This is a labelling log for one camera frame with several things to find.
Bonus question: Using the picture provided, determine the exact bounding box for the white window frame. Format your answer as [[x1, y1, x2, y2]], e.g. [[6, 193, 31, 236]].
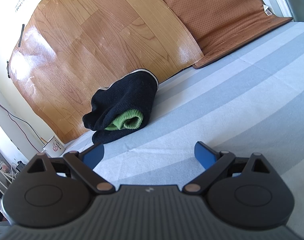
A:
[[252, 0, 296, 22]]

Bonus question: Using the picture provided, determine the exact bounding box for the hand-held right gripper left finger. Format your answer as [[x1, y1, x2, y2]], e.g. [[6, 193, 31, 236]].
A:
[[26, 142, 115, 195]]

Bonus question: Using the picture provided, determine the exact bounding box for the blue striped bed sheet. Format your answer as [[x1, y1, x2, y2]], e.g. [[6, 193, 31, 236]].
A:
[[61, 21, 304, 240]]

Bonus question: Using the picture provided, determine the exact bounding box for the white wire rack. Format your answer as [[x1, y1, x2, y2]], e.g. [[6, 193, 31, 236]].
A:
[[0, 166, 17, 196]]

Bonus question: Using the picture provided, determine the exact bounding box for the brown perforated seat cushion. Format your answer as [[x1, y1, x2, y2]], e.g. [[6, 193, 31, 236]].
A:
[[160, 0, 294, 70]]

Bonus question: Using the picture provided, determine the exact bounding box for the white enamel mug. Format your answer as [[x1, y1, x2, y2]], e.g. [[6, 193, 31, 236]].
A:
[[41, 135, 66, 158]]

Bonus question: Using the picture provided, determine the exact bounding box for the wood-pattern vinyl sheet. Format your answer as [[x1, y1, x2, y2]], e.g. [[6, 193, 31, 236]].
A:
[[7, 0, 205, 144]]

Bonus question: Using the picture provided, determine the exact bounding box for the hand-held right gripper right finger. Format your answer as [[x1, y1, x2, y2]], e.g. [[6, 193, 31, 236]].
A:
[[183, 141, 271, 195]]

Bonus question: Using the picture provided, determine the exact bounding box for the navy green white knit sweater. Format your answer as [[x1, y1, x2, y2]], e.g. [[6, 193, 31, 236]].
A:
[[82, 69, 159, 145]]

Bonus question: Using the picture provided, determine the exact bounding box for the red cable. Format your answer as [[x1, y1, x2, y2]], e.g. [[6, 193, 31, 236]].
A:
[[0, 94, 46, 153]]

